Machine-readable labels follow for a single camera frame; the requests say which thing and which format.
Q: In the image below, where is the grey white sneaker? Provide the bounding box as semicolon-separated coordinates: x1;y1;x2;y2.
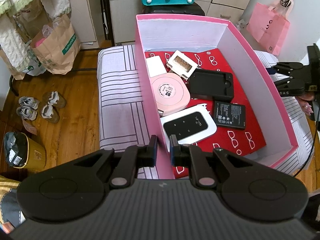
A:
18;96;40;110
16;106;37;121

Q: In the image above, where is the black battery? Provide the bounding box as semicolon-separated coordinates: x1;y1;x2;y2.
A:
212;101;246;129

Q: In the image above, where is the brown white slipper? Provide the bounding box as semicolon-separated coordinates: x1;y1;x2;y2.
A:
41;104;60;124
42;91;66;108

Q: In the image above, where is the black battery charger cradle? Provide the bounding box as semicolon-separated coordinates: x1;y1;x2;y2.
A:
188;69;234;102

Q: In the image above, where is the cream knitted cardigan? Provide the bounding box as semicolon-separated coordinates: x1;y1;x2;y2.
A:
1;0;71;72

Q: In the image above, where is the pink cardboard box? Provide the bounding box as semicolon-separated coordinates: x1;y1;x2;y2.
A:
135;14;298;179

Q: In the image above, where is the cream hair claw clip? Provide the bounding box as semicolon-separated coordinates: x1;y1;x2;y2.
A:
167;50;198;80

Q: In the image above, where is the brown paper bag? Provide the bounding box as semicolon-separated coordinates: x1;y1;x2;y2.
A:
30;14;81;75

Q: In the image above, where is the person's right hand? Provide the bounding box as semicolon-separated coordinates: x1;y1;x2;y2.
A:
295;92;315;115

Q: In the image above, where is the yellow waste bin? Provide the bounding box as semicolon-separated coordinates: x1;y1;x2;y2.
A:
3;132;47;170

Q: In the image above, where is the red printed paper bag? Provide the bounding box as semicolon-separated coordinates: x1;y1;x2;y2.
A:
145;48;267;180

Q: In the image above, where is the white charger cube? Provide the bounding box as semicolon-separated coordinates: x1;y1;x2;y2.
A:
146;53;167;78

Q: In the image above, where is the black clothes rack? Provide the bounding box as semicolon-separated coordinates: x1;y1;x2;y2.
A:
100;0;115;46

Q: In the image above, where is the pink round label printer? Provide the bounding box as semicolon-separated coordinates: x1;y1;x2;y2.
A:
150;73;190;117

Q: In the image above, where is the black suitcase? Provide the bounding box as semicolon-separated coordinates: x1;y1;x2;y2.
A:
142;3;205;16

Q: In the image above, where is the pink shopping bag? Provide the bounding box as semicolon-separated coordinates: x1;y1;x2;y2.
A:
246;0;294;56

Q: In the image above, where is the beige wardrobe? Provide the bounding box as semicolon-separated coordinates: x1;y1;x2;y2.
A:
69;0;249;49

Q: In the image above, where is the white black wifi router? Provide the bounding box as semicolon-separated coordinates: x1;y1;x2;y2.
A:
160;103;217;151

